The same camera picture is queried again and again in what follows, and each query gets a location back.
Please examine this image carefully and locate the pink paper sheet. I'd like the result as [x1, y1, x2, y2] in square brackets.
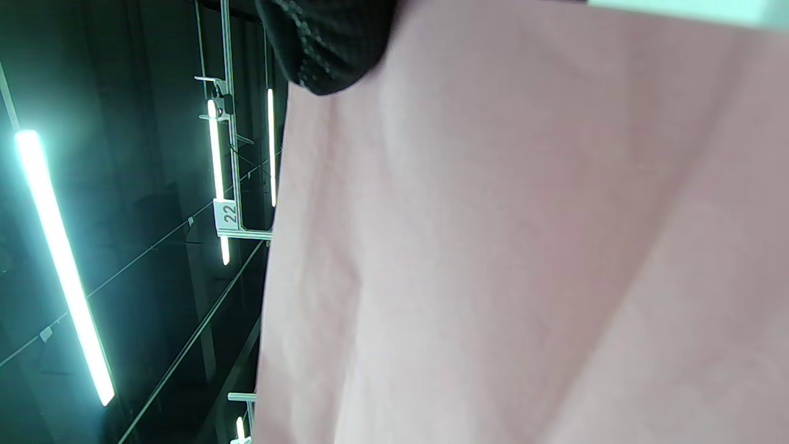
[254, 0, 789, 444]

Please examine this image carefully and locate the white hanging number sign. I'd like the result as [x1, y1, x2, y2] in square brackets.
[213, 199, 240, 237]

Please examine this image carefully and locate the metal ceiling rail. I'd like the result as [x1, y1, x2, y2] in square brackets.
[194, 0, 276, 242]

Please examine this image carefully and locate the person's right hand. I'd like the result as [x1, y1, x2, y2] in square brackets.
[255, 0, 401, 97]

